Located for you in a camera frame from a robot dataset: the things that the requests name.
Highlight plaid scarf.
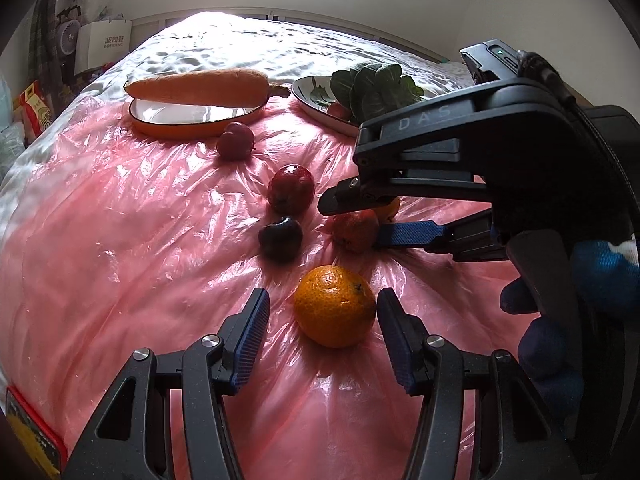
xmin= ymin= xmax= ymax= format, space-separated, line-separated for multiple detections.
xmin=27 ymin=0 xmax=57 ymax=72

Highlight dark purple plum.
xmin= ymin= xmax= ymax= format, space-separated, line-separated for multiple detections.
xmin=258 ymin=217 xmax=304 ymax=263

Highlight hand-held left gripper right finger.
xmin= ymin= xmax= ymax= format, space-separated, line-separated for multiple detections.
xmin=376 ymin=287 xmax=583 ymax=480

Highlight orange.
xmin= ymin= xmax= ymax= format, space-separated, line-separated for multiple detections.
xmin=293 ymin=265 xmax=377 ymax=349
xmin=372 ymin=196 xmax=401 ymax=224

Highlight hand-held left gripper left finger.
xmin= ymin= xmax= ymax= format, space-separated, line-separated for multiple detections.
xmin=62 ymin=287 xmax=271 ymax=480

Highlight yellow red packet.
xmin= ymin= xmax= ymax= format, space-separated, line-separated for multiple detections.
xmin=19 ymin=81 xmax=55 ymax=136

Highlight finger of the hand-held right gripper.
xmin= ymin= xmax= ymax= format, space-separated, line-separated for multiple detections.
xmin=374 ymin=209 xmax=509 ymax=263
xmin=317 ymin=175 xmax=495 ymax=217

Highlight clear plastic bags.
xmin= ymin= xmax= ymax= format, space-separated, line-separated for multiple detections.
xmin=0 ymin=75 xmax=27 ymax=163

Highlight green bok choy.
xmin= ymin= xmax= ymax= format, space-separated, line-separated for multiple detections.
xmin=329 ymin=62 xmax=425 ymax=124

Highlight pink plastic sheet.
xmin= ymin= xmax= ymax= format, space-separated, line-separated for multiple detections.
xmin=0 ymin=87 xmax=571 ymax=480

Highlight red plum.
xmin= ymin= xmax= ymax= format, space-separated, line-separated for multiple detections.
xmin=216 ymin=121 xmax=256 ymax=162

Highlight large carrot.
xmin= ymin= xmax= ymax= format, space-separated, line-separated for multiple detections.
xmin=124 ymin=68 xmax=291 ymax=109

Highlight person's right hand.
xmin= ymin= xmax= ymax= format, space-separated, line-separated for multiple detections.
xmin=500 ymin=237 xmax=640 ymax=421

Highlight red edged yellow box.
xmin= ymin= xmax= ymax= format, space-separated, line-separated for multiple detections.
xmin=5 ymin=382 xmax=68 ymax=480

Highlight patterned oval plate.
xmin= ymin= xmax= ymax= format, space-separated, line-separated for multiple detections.
xmin=291 ymin=75 xmax=366 ymax=137

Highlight orange rimmed plate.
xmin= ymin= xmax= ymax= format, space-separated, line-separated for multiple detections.
xmin=129 ymin=97 xmax=266 ymax=140

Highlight red apple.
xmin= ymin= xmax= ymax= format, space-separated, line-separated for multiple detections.
xmin=332 ymin=208 xmax=381 ymax=254
xmin=267 ymin=164 xmax=316 ymax=217

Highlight white paper bag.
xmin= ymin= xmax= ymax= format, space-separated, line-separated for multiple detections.
xmin=75 ymin=19 xmax=133 ymax=74

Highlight small purple fan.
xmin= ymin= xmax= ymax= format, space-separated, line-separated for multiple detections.
xmin=51 ymin=19 xmax=80 ymax=54

